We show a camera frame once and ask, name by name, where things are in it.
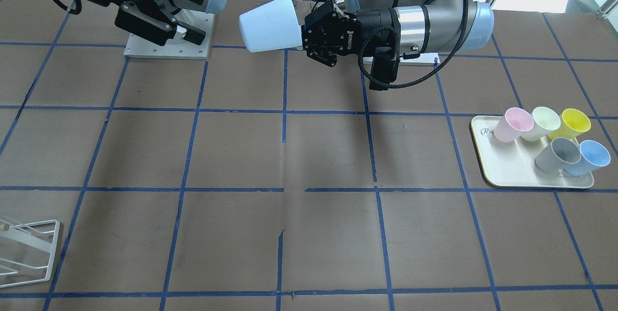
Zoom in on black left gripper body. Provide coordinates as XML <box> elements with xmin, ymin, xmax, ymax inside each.
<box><xmin>302</xmin><ymin>0</ymin><xmax>400</xmax><ymax>67</ymax></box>

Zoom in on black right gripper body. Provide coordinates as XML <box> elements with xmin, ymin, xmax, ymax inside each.
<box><xmin>115</xmin><ymin>0</ymin><xmax>177</xmax><ymax>45</ymax></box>

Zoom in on light blue plastic cup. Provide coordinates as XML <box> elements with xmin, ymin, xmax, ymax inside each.
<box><xmin>239</xmin><ymin>0</ymin><xmax>303</xmax><ymax>52</ymax></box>

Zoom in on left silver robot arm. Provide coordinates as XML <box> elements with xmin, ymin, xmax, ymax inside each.
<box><xmin>301</xmin><ymin>0</ymin><xmax>494</xmax><ymax>67</ymax></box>

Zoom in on pink plastic cup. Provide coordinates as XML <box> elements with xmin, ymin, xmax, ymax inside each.
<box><xmin>493</xmin><ymin>108</ymin><xmax>534</xmax><ymax>143</ymax></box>

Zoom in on cream white plastic cup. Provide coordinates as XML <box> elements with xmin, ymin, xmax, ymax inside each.
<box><xmin>521</xmin><ymin>106</ymin><xmax>562</xmax><ymax>141</ymax></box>

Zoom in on yellow plastic cup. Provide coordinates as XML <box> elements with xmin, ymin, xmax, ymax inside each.
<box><xmin>548</xmin><ymin>108</ymin><xmax>591</xmax><ymax>140</ymax></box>

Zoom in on grey plastic cup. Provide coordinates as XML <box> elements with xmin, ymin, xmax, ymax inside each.
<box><xmin>534</xmin><ymin>137</ymin><xmax>581</xmax><ymax>174</ymax></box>

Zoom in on cream plastic tray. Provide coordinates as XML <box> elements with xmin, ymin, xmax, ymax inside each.
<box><xmin>470</xmin><ymin>115</ymin><xmax>594</xmax><ymax>189</ymax></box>

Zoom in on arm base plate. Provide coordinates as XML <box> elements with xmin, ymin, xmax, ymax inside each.
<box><xmin>362</xmin><ymin>53</ymin><xmax>441</xmax><ymax>66</ymax></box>
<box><xmin>124</xmin><ymin>9</ymin><xmax>216</xmax><ymax>60</ymax></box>

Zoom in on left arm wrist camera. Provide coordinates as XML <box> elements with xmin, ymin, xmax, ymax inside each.
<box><xmin>369</xmin><ymin>46</ymin><xmax>399</xmax><ymax>91</ymax></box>

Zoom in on white wire cup rack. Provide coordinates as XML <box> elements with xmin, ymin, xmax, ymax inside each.
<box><xmin>0</xmin><ymin>215</ymin><xmax>60</xmax><ymax>288</ymax></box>

